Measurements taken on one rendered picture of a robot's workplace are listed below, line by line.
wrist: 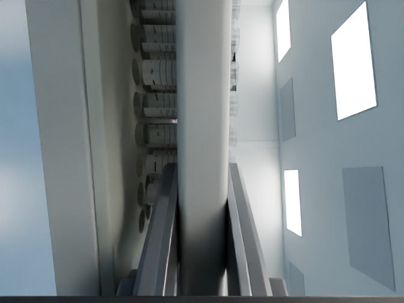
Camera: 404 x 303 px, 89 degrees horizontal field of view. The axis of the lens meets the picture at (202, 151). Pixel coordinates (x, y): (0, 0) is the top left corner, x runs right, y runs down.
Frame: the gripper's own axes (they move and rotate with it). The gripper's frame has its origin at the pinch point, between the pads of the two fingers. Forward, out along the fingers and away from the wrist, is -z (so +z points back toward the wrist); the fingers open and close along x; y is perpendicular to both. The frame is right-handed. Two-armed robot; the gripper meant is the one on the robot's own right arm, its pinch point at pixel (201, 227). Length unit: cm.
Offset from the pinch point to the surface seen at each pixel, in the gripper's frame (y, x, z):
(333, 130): 149, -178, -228
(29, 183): 90, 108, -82
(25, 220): 106, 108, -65
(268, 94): 197, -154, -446
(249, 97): 202, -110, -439
